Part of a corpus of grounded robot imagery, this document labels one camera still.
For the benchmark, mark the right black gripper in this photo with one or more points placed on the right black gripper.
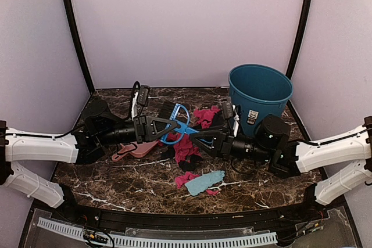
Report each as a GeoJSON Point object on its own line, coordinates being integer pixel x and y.
{"type": "Point", "coordinates": [223, 143]}

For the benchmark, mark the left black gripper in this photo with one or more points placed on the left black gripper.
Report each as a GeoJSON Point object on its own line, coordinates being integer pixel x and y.
{"type": "Point", "coordinates": [144, 132]}

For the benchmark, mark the blue hand brush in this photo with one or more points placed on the blue hand brush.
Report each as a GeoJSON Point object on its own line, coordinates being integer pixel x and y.
{"type": "Point", "coordinates": [171, 111]}

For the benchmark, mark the pink plastic dustpan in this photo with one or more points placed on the pink plastic dustpan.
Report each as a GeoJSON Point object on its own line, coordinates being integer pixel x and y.
{"type": "Point", "coordinates": [135, 150]}

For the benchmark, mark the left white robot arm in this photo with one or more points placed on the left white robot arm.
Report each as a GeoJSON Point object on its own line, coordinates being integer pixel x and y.
{"type": "Point", "coordinates": [83, 145]}

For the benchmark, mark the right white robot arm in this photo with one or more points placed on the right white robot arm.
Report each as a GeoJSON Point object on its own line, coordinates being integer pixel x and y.
{"type": "Point", "coordinates": [288, 158]}

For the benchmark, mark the pink paper scrap back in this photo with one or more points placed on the pink paper scrap back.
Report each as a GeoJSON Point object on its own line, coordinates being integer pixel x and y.
{"type": "Point", "coordinates": [199, 112]}

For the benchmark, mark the light blue paper scrap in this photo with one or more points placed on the light blue paper scrap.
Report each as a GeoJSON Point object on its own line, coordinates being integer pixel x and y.
{"type": "Point", "coordinates": [202, 183]}

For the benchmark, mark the pink paper scrap front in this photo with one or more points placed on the pink paper scrap front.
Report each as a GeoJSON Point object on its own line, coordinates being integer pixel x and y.
{"type": "Point", "coordinates": [183, 179]}

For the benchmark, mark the blue plastic waste bin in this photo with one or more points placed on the blue plastic waste bin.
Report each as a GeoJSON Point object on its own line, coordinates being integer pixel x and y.
{"type": "Point", "coordinates": [258, 91]}

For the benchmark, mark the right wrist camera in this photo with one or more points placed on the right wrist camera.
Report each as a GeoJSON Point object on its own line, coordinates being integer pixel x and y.
{"type": "Point", "coordinates": [231, 117]}

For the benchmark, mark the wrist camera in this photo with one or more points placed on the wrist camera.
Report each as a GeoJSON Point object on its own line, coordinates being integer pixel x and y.
{"type": "Point", "coordinates": [139, 99]}
{"type": "Point", "coordinates": [231, 117]}

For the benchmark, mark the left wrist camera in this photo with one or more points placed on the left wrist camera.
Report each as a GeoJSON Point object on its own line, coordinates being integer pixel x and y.
{"type": "Point", "coordinates": [139, 99]}

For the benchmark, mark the right black frame post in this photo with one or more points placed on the right black frame post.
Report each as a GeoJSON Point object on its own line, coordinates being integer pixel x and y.
{"type": "Point", "coordinates": [298, 38]}

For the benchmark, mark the black frame post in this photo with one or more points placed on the black frame post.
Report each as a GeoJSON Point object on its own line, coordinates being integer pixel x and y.
{"type": "Point", "coordinates": [69, 10]}
{"type": "Point", "coordinates": [298, 38]}

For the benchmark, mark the black table front rail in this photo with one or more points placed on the black table front rail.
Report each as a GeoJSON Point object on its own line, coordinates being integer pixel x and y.
{"type": "Point", "coordinates": [283, 218]}

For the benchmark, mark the white slotted cable duct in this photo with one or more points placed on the white slotted cable duct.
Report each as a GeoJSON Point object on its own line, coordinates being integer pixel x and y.
{"type": "Point", "coordinates": [89, 236]}

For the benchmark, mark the left black frame post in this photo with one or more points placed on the left black frame post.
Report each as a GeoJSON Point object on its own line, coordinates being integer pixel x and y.
{"type": "Point", "coordinates": [69, 10]}

